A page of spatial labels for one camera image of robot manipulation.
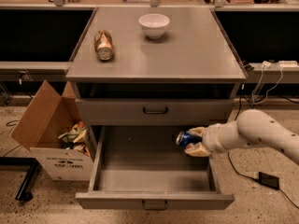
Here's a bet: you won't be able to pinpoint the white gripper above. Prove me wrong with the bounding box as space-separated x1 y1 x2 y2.
184 124 225 157

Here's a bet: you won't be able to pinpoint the blue pepsi can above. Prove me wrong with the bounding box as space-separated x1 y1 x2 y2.
176 132 202 149

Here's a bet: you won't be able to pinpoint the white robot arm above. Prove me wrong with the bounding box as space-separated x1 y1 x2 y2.
185 109 299 164

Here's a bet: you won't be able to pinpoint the closed grey top drawer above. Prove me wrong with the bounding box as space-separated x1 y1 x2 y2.
76 99 233 126

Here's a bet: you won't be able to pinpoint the grey drawer cabinet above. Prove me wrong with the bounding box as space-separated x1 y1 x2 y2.
65 6 248 149

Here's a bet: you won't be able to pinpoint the open grey middle drawer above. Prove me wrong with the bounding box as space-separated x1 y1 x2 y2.
76 126 235 211

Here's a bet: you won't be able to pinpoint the gold crushed can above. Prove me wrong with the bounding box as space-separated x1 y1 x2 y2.
93 30 114 61

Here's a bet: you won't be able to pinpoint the black power adapter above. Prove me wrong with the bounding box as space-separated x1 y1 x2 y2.
258 172 279 190

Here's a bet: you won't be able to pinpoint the white power strip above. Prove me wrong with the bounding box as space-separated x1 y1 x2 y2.
278 61 299 68

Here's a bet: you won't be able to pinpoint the white ceramic bowl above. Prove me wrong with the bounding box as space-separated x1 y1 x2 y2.
139 14 170 39

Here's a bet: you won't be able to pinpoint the cardboard box with trash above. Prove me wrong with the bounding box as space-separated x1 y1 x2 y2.
11 80 93 181

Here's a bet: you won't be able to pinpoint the black metal stand leg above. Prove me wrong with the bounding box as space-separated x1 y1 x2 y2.
0 157 39 203

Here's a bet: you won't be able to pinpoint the black power cable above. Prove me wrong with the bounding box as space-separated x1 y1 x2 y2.
227 93 299 209

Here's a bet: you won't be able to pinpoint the white charger cables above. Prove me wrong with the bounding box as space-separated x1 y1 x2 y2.
250 60 285 107

